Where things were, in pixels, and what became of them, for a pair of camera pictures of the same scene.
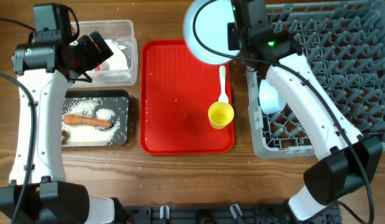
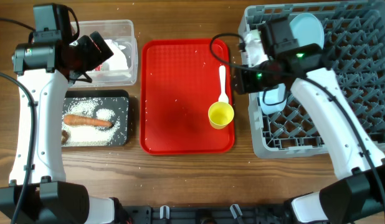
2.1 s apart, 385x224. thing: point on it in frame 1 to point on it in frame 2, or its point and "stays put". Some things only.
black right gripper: (232, 40) to (242, 85)
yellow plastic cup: (220, 114) stays put
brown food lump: (64, 133) stays put
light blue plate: (211, 27) to (307, 29)
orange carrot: (75, 119) stays put
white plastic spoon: (223, 96) stays put
